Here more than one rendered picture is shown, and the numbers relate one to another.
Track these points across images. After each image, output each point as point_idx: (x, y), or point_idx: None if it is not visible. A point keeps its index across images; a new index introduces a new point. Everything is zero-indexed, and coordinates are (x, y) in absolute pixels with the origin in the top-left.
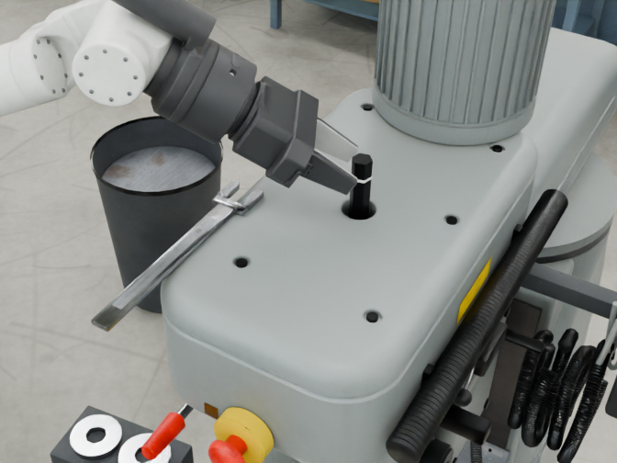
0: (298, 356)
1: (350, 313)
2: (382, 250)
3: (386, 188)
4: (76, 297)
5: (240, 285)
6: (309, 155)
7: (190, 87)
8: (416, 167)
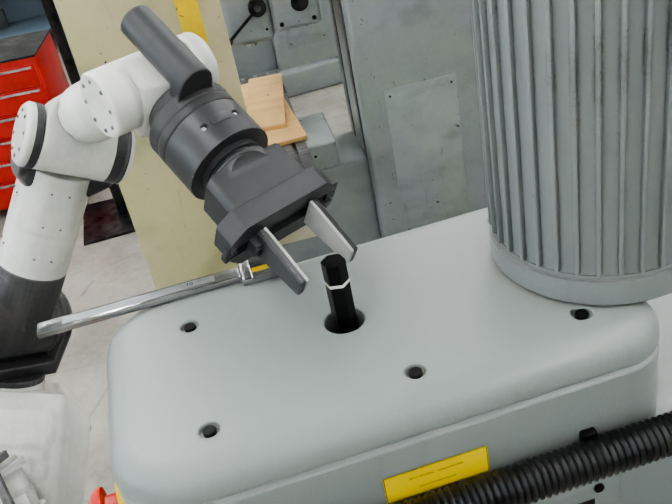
0: (115, 433)
1: (196, 417)
2: (305, 370)
3: (396, 310)
4: None
5: (160, 345)
6: (240, 234)
7: (162, 133)
8: (457, 300)
